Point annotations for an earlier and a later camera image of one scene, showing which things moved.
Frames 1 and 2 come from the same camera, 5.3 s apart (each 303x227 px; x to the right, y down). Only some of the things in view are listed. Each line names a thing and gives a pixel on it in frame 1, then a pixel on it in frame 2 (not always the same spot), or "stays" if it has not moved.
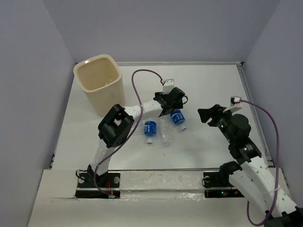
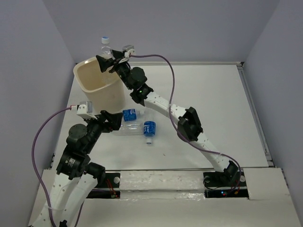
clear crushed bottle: [140, 128] stays
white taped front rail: [157, 185] stays
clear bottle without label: [165, 122] -> [105, 48]
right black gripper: [214, 112] -> [104, 64]
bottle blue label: [150, 128] stays
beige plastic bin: [100, 76] stays
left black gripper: [177, 106] -> [114, 120]
